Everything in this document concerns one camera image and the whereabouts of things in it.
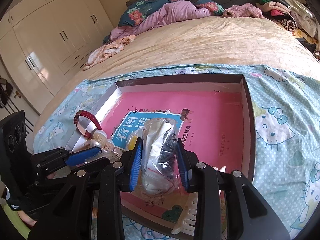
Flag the yellow rings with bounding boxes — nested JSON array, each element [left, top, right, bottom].
[[126, 132, 144, 152]]

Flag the Hello Kitty blue sheet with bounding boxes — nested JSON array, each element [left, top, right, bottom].
[[33, 64, 319, 238]]

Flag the person's left hand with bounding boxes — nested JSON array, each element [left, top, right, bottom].
[[18, 211, 36, 227]]

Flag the red leather strap wristwatch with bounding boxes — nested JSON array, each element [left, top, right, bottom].
[[73, 110, 101, 139]]

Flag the shallow cardboard box tray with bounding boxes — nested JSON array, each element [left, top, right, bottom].
[[63, 73, 257, 237]]

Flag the peach clothing on bed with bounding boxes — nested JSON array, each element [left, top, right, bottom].
[[83, 35, 136, 71]]

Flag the cream hair comb clip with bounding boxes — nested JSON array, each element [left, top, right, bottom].
[[171, 193, 198, 236]]

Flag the pink fuzzy garment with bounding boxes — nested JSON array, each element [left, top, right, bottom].
[[223, 3, 264, 18]]

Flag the cream wardrobe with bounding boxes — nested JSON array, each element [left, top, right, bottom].
[[1, 0, 113, 113]]

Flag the floral dark pillow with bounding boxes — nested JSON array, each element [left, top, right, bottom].
[[118, 0, 178, 27]]

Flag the crinkled clear plastic jewelry bag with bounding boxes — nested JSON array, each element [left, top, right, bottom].
[[139, 118, 179, 198]]

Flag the green sleeve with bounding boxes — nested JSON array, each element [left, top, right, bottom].
[[1, 198, 30, 239]]

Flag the pile of clothes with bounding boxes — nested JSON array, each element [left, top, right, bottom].
[[256, 0, 319, 54]]

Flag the purple quilt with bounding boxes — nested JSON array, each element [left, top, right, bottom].
[[109, 0, 213, 41]]

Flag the beige bed blanket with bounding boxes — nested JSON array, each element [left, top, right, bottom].
[[34, 16, 319, 132]]

